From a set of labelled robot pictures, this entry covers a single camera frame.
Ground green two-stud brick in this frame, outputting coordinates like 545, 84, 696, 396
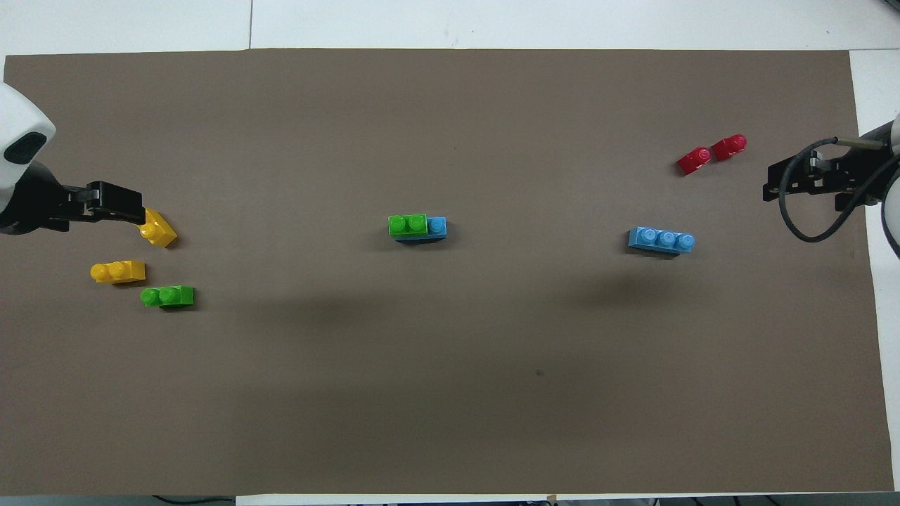
387, 213, 428, 238
139, 285, 195, 309

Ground yellow two-stud brick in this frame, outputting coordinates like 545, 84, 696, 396
139, 209, 179, 249
90, 259, 147, 285

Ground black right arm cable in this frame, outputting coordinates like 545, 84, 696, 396
777, 137, 900, 257

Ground brown table mat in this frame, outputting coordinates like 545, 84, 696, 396
2, 48, 895, 496

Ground red single-stud brick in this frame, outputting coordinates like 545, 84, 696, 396
676, 146, 712, 176
710, 134, 748, 162

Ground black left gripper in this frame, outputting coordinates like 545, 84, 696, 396
0, 162, 146, 235

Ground blue three-stud brick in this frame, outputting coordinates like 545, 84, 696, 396
628, 226, 696, 255
394, 216, 449, 243

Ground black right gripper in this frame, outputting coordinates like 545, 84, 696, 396
763, 148, 888, 212

